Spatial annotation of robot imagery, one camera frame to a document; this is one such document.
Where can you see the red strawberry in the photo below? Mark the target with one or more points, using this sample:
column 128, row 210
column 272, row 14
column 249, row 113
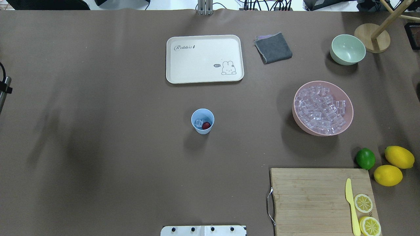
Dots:
column 206, row 125

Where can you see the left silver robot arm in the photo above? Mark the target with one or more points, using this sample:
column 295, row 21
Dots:
column 5, row 87

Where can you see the light blue plastic cup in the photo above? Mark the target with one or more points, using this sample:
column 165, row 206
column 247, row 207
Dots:
column 204, row 114

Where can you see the pile of clear ice cubes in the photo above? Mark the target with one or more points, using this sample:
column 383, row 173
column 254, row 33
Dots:
column 320, row 109

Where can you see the cream rectangular tray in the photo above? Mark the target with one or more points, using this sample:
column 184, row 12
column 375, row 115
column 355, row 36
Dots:
column 204, row 59

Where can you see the grey folded cloth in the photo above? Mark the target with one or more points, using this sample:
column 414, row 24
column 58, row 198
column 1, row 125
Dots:
column 273, row 48

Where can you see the wooden cutting board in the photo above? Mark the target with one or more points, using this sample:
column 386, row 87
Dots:
column 312, row 202

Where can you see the pink bowl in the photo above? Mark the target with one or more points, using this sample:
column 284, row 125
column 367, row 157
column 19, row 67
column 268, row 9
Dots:
column 298, row 118

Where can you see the mint green bowl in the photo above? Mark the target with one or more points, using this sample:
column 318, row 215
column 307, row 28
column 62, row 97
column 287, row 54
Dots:
column 347, row 50

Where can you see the yellow plastic knife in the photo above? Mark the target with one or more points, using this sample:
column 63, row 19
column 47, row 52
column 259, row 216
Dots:
column 349, row 197

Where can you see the green lime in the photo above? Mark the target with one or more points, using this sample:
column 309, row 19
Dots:
column 365, row 158

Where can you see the lemon slice right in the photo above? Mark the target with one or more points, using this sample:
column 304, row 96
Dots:
column 363, row 203

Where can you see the lemon slice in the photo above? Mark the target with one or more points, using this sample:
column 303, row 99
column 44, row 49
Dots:
column 363, row 203
column 370, row 226

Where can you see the wooden glass holder stand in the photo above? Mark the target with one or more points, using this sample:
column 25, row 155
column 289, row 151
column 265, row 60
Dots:
column 374, row 37

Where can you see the yellow lemon near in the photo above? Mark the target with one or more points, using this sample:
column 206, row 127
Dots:
column 388, row 175

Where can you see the yellow lemon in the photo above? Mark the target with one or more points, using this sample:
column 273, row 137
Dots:
column 399, row 157
column 388, row 175

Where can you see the yellow lemon far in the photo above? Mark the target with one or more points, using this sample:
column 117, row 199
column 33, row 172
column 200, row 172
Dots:
column 399, row 157

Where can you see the lemon slice left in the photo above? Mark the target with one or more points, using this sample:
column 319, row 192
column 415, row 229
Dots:
column 370, row 226

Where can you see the aluminium frame post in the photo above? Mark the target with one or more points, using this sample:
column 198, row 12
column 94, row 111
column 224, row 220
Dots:
column 205, row 7

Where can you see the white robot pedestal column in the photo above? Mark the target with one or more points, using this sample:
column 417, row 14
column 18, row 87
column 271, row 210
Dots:
column 208, row 230

